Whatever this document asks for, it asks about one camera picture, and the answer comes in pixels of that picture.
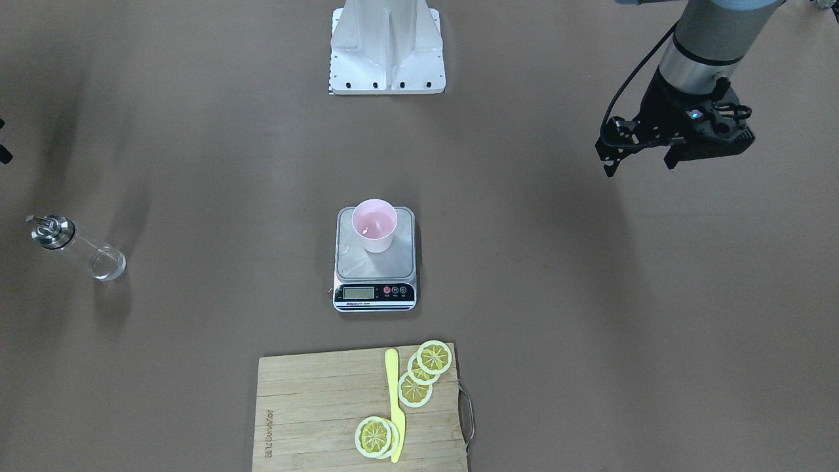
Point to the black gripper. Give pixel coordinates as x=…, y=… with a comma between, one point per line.
x=661, y=111

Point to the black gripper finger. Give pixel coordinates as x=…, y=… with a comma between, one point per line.
x=6, y=155

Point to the glass sauce dispenser bottle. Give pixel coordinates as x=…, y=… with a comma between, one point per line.
x=62, y=236

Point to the pink paper cup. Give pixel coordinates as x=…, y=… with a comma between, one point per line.
x=375, y=222

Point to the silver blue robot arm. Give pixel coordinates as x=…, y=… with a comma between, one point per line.
x=709, y=40

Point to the digital kitchen scale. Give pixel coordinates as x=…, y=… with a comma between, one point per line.
x=366, y=282

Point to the lemon slice middle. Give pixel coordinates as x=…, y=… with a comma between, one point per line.
x=417, y=374

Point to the yellow plastic knife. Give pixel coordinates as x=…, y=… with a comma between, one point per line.
x=397, y=416

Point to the lemon slice lower stack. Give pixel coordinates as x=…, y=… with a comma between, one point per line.
x=413, y=394

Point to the lemon slice behind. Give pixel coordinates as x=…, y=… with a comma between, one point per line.
x=393, y=443

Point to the lemon slice front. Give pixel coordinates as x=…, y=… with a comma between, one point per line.
x=371, y=436

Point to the bamboo cutting board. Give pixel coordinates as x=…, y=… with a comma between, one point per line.
x=308, y=407

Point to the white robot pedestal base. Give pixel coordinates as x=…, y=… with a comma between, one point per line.
x=386, y=48

